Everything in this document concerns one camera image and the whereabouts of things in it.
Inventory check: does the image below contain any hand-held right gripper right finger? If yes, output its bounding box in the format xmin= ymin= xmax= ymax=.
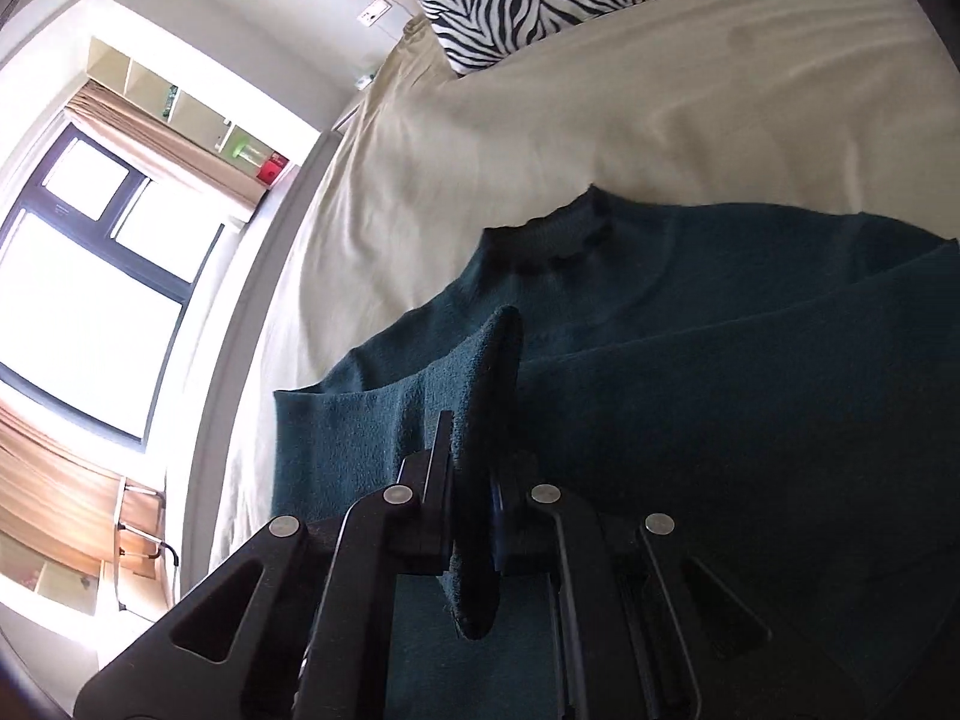
xmin=489 ymin=465 xmax=830 ymax=720

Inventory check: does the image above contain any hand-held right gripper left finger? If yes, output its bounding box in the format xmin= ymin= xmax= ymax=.
xmin=75 ymin=411 xmax=458 ymax=720

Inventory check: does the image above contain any dark teal knit sweater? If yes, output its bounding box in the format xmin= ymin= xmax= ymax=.
xmin=270 ymin=184 xmax=960 ymax=720

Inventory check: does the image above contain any white window ledge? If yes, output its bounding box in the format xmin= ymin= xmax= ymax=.
xmin=142 ymin=127 xmax=347 ymax=616

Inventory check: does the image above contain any white nightstand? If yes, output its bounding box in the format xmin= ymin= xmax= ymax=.
xmin=334 ymin=75 xmax=377 ymax=137

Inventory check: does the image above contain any beige curtain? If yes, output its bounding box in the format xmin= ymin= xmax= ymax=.
xmin=0 ymin=401 xmax=127 ymax=567
xmin=64 ymin=81 xmax=271 ymax=215

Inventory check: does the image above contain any green lidded jar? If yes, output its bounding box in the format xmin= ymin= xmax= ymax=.
xmin=229 ymin=127 xmax=265 ymax=170

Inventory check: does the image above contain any black framed window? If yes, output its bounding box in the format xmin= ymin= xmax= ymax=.
xmin=0 ymin=124 xmax=227 ymax=452

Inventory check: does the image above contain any bed with beige sheet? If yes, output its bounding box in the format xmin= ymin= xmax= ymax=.
xmin=206 ymin=0 xmax=947 ymax=578

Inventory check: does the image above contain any white wall shelf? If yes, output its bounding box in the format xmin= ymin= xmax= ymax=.
xmin=85 ymin=36 xmax=292 ymax=185

